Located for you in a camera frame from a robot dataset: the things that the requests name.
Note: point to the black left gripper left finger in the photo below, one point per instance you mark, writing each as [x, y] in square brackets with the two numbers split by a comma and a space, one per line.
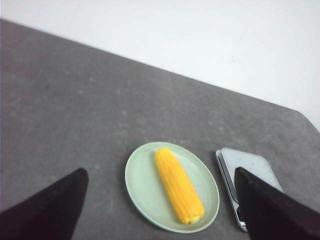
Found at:
[51, 214]

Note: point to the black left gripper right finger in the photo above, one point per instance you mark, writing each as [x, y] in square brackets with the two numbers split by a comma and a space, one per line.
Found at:
[269, 214]

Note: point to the yellow corn cob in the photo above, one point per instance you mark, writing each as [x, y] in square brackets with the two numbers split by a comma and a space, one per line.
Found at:
[183, 197]

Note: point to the silver digital kitchen scale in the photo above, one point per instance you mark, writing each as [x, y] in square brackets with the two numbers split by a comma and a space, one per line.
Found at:
[228, 160]

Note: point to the light green oval plate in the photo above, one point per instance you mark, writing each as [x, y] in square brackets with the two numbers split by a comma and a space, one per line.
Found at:
[148, 194]

